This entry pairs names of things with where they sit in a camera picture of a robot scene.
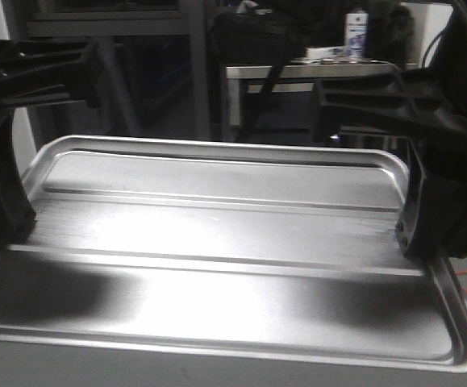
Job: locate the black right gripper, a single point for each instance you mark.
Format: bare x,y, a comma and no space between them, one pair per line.
419,104

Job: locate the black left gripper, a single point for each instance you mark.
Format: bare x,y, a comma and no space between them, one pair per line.
34,73

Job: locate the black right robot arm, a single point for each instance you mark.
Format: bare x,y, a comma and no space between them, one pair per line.
451,53

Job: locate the white spray bottle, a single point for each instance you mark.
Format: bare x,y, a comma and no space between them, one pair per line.
356,23

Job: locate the steel background table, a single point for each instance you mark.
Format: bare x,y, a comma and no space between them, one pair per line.
294,78

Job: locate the black bag on table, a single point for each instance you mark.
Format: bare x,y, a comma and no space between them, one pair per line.
274,33

